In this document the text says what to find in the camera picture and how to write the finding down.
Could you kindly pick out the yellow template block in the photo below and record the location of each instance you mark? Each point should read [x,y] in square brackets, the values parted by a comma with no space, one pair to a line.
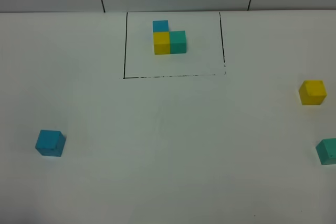
[161,42]

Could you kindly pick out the green template block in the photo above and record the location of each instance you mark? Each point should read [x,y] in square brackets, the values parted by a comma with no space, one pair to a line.
[178,42]

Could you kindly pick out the blue template block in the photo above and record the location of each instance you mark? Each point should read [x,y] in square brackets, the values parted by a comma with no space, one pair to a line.
[160,26]

